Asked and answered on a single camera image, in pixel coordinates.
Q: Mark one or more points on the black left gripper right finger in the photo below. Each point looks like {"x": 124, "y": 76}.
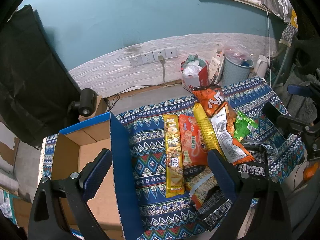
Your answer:
{"x": 271, "y": 219}

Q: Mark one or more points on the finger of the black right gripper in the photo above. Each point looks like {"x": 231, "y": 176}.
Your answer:
{"x": 287, "y": 125}
{"x": 299, "y": 90}

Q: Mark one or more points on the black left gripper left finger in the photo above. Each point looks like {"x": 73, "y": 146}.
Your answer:
{"x": 47, "y": 219}

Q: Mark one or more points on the green snack bag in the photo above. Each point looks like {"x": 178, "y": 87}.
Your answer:
{"x": 243, "y": 126}

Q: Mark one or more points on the orange silver chip bag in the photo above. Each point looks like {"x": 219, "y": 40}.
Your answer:
{"x": 233, "y": 151}

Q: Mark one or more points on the golden yellow biscuit pack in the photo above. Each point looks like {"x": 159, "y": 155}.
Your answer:
{"x": 206, "y": 128}

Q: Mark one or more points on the long yellow snack pack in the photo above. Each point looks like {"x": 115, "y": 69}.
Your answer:
{"x": 173, "y": 156}

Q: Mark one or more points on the black smartphone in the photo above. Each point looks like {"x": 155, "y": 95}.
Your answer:
{"x": 272, "y": 114}

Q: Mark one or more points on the blue patterned tablecloth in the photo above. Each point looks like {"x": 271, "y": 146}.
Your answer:
{"x": 172, "y": 218}

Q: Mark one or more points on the black white snack pack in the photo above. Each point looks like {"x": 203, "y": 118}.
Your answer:
{"x": 221, "y": 197}

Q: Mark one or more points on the white electric kettle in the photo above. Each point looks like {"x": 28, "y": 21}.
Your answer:
{"x": 261, "y": 66}

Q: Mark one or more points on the light blue waste bin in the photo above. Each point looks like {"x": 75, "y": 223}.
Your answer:
{"x": 234, "y": 73}

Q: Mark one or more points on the blue cardboard box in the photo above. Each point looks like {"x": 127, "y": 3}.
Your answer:
{"x": 98, "y": 149}

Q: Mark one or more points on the orange red snack bag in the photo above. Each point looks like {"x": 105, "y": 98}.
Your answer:
{"x": 194, "y": 149}

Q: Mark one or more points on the orange cheese snack bag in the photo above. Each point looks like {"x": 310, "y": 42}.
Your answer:
{"x": 211, "y": 98}

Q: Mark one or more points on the white red paper box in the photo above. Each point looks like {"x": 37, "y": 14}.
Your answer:
{"x": 216, "y": 64}

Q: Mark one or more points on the red white shopping bag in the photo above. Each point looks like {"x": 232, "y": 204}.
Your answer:
{"x": 194, "y": 72}

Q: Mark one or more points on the black cloth backdrop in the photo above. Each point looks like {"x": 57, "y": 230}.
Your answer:
{"x": 36, "y": 92}

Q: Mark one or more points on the black camera lamp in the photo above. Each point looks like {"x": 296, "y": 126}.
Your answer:
{"x": 85, "y": 106}

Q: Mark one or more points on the white wall sockets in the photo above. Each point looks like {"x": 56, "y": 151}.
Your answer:
{"x": 153, "y": 56}

